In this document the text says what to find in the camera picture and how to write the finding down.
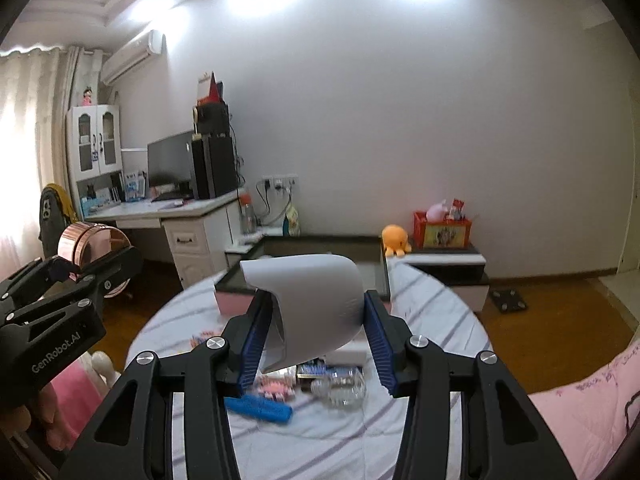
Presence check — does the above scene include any blue plastic case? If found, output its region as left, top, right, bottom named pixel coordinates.
left=225, top=394, right=293, bottom=426

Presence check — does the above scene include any rose gold round tin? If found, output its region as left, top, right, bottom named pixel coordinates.
left=57, top=221, right=133, bottom=306

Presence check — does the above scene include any beige curtain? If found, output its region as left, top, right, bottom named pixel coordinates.
left=0, top=45, right=101, bottom=281

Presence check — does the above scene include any pink storage box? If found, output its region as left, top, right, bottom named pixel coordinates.
left=214, top=235, right=392, bottom=318

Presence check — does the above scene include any striped white table cover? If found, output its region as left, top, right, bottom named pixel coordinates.
left=125, top=260, right=493, bottom=480

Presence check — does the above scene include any black bathroom scale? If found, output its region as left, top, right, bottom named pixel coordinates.
left=489, top=289, right=528, bottom=313

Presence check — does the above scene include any black power cable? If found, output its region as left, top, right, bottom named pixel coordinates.
left=256, top=180, right=293, bottom=226

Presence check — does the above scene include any white desk with drawers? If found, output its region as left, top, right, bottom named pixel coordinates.
left=82, top=191, right=246, bottom=291

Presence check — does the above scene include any red plastic crate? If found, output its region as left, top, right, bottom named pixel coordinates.
left=413, top=210, right=473, bottom=251

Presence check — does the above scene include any clear bottle red cap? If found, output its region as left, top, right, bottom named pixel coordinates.
left=239, top=191, right=257, bottom=235

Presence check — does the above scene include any black computer monitor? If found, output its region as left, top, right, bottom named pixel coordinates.
left=146, top=130, right=196, bottom=193

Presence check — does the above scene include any white hutch cabinet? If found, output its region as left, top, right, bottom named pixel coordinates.
left=66, top=104, right=123, bottom=211

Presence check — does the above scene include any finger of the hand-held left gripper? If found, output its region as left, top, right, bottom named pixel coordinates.
left=15, top=246, right=144, bottom=322
left=0, top=257, right=71, bottom=311

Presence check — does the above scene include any pink hair clip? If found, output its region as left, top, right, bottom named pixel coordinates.
left=252, top=377, right=297, bottom=403

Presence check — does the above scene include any pink printed quilt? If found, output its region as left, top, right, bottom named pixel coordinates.
left=527, top=337, right=640, bottom=480

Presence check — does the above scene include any pink blanket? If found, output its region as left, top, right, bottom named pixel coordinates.
left=45, top=360, right=108, bottom=453

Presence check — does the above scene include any cream plush toy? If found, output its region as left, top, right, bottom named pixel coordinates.
left=90, top=351, right=121, bottom=386

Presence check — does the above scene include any red desk calendar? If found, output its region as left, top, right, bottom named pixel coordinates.
left=197, top=72, right=224, bottom=106

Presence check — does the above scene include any black office chair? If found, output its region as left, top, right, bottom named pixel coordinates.
left=39, top=184, right=78, bottom=261

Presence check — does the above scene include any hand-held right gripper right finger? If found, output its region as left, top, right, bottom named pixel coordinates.
left=364, top=290, right=583, bottom=480

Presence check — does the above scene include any black computer tower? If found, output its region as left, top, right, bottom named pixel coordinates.
left=190, top=135, right=238, bottom=200

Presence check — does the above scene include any orange octopus plush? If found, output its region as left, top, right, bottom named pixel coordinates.
left=381, top=224, right=413, bottom=257

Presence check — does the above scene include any blue printed small box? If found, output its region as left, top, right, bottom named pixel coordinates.
left=297, top=360, right=362, bottom=377

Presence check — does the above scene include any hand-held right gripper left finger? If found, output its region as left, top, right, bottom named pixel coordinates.
left=57, top=290, right=273, bottom=480

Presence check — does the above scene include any low black white cabinet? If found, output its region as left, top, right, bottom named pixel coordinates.
left=225, top=227, right=490, bottom=313

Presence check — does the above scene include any white air conditioner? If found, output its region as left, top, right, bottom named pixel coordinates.
left=100, top=30, right=166, bottom=86

